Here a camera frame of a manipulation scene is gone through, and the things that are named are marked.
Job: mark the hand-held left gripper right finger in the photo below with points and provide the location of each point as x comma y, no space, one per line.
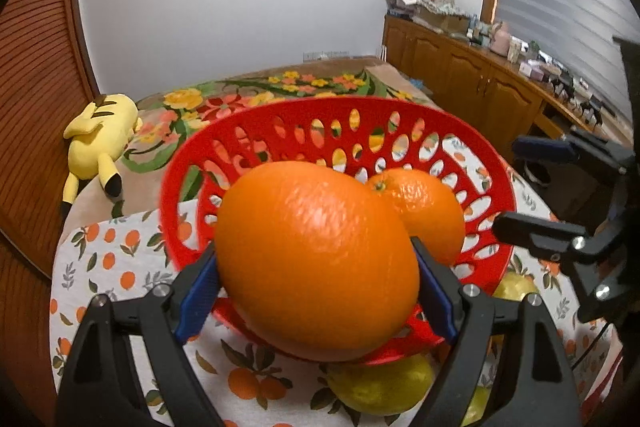
436,299

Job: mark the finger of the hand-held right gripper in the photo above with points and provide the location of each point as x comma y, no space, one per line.
542,150
535,234

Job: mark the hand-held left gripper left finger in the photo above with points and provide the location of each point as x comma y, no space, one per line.
197,302

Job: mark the round orange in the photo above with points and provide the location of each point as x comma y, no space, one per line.
430,212

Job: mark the large oval orange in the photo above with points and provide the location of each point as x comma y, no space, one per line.
310,257

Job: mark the red plastic basket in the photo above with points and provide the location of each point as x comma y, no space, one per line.
280,127

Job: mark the grey trash bin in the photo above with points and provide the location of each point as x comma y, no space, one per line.
536,174

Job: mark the yellow-green lemon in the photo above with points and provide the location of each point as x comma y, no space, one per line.
512,287
380,387

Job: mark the black desk gadget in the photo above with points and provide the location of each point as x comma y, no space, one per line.
565,89

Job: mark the pink tissue box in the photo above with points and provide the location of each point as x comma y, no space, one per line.
530,70

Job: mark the orange print tablecloth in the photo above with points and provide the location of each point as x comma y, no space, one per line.
115,267

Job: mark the wooden cabinet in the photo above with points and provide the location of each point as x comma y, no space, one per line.
465,72

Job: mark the cardboard box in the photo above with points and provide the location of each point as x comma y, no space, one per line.
445,22

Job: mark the pile of printed cloth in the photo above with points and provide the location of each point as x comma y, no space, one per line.
415,2

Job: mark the yellow plush toy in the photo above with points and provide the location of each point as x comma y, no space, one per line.
100,132

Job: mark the floral blanket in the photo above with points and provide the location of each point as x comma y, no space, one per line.
225,102

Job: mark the brown slatted wardrobe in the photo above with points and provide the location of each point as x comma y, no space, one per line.
40,82

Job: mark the white wall socket strip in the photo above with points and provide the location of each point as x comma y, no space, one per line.
325,55

